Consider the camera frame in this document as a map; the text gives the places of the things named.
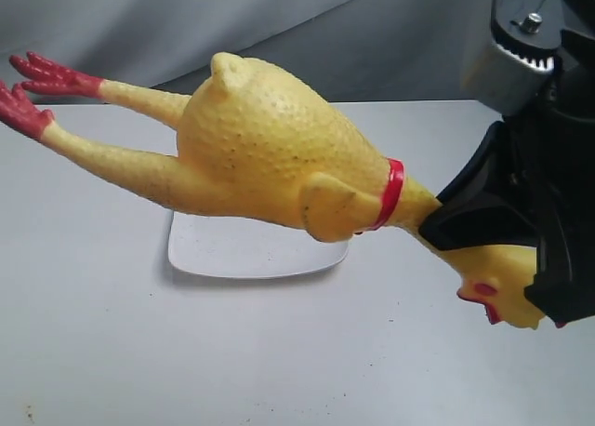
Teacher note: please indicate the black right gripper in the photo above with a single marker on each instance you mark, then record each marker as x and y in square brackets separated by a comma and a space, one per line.
[531, 181]

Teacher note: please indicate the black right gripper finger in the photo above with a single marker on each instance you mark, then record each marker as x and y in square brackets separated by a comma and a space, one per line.
[562, 295]

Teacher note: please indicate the yellow rubber chicken toy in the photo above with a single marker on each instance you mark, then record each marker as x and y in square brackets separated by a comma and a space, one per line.
[253, 141]

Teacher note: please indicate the grey backdrop cloth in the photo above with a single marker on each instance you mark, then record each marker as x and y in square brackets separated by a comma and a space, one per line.
[349, 50]

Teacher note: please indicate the white square plate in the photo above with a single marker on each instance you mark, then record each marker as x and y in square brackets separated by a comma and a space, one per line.
[237, 248]

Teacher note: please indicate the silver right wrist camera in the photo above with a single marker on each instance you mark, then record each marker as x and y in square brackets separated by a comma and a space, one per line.
[509, 51]

